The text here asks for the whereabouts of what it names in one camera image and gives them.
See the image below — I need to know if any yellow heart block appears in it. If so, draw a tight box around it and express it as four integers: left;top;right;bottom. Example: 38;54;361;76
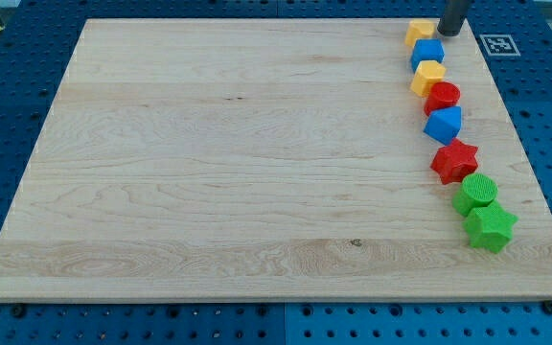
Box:
404;18;436;47

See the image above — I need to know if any blue cube block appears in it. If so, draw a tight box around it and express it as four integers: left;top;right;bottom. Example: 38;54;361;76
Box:
410;38;445;72

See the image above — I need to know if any light wooden board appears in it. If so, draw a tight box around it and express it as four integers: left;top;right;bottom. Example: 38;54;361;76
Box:
0;18;552;304

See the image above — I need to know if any blue pentagon block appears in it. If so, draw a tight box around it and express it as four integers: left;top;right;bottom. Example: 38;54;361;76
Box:
424;106;462;146

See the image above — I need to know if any red star block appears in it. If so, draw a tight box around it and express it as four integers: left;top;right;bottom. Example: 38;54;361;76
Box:
430;138;478;185

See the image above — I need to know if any yellow hexagon block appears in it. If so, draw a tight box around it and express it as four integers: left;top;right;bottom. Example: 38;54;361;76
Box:
410;60;447;97

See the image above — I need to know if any red cylinder block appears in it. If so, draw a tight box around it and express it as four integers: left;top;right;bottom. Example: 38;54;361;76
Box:
424;81;461;116

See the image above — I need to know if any green cylinder block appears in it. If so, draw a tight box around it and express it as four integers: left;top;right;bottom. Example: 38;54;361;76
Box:
451;173;498;217

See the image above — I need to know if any green star block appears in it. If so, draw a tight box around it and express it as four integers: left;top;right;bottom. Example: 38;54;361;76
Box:
463;200;518;253

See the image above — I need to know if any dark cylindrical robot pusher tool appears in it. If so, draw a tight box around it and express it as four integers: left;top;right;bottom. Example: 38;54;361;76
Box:
437;0;472;37

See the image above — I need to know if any white fiducial marker tag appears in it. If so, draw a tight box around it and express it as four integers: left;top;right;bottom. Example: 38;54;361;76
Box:
480;34;520;57

